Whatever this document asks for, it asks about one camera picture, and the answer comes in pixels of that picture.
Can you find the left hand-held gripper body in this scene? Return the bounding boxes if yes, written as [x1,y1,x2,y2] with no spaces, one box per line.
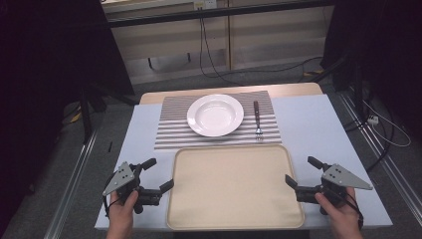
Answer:
[102,161,164,215]

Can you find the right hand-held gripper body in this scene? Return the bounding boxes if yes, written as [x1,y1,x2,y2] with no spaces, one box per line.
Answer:
[296,163,373,204]

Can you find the person's left hand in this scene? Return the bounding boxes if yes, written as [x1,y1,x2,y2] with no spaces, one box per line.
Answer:
[105,190,140,239]

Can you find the person's right hand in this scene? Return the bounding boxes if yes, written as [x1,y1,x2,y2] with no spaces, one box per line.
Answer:
[314,187,364,239]

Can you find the white table cover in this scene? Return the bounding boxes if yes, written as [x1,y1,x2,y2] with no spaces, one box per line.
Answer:
[94,94,394,231]

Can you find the grey striped placemat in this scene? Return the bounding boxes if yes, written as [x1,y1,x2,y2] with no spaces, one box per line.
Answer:
[153,90,283,150]

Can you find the beige plastic tray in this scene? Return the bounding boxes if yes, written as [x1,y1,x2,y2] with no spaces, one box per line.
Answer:
[165,143,306,231]

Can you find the black tripod stand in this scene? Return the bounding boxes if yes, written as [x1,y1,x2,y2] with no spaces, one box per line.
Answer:
[308,54,369,125]
[68,81,138,145]

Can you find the white round plate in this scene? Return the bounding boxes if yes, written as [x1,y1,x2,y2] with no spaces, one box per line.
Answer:
[186,94,245,138]

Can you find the black curtain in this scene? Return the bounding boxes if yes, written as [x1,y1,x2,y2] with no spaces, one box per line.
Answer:
[319,0,422,140]
[0,0,135,230]

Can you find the beige background cabinet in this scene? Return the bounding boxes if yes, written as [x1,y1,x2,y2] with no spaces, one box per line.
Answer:
[101,0,334,86]

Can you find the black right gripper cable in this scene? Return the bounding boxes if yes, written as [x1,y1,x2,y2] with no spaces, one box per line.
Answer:
[342,188,364,231]

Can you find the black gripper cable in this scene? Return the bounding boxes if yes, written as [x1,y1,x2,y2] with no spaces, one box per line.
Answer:
[342,188,364,231]
[102,178,115,218]

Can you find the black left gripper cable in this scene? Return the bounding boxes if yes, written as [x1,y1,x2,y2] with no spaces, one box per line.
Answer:
[102,178,115,218]

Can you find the aluminium floor rail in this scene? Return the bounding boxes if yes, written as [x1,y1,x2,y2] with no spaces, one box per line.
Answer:
[337,92,422,218]
[43,128,99,239]

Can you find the black cable by rail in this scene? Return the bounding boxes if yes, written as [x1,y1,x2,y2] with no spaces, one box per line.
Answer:
[342,113,396,172]

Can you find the white floor cable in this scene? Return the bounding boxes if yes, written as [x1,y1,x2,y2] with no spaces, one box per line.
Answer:
[361,99,412,148]

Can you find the fork with brown handle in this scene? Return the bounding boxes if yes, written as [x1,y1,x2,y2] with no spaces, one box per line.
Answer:
[253,100,265,141]

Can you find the black floor cable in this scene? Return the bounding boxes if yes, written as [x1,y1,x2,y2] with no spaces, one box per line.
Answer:
[228,55,324,84]

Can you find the black hanging cables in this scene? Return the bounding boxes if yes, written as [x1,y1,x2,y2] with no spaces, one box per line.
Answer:
[198,16,240,86]

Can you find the white wall socket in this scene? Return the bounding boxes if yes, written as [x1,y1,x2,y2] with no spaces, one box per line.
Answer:
[193,0,218,11]

